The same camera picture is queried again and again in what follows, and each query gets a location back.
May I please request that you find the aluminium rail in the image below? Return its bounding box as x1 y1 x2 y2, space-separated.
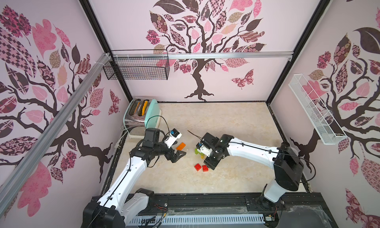
113 51 294 60
1 53 111 216

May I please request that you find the aluminium rail left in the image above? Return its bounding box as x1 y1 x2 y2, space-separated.
1 53 111 216

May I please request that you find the white slotted cable duct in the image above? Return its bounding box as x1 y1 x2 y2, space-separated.
126 214 265 227

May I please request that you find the mint green toaster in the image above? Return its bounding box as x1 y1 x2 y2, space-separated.
123 98 162 139

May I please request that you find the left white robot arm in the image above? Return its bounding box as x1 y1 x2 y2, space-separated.
81 128 186 228

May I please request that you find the red lego brick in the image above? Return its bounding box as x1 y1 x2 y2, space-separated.
202 165 209 172
194 164 202 171

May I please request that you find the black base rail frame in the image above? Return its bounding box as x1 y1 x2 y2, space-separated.
125 192 337 228

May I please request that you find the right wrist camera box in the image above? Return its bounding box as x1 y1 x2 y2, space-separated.
196 143 212 157

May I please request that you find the orange lego brick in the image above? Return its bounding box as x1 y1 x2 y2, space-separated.
176 142 186 151

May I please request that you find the aluminium rail back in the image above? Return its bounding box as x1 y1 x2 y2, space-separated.
113 51 294 60

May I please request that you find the long green lego brick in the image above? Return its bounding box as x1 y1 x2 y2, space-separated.
195 149 204 157

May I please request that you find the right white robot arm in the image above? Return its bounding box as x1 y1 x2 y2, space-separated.
196 133 304 206

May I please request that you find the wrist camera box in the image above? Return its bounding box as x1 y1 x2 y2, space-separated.
164 129 182 148
196 143 212 157

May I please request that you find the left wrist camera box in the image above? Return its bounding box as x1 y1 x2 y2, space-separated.
164 129 182 148

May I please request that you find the white wire shelf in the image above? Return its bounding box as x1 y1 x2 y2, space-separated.
289 74 348 145

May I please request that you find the black wire basket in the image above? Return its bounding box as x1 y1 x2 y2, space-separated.
103 49 170 80

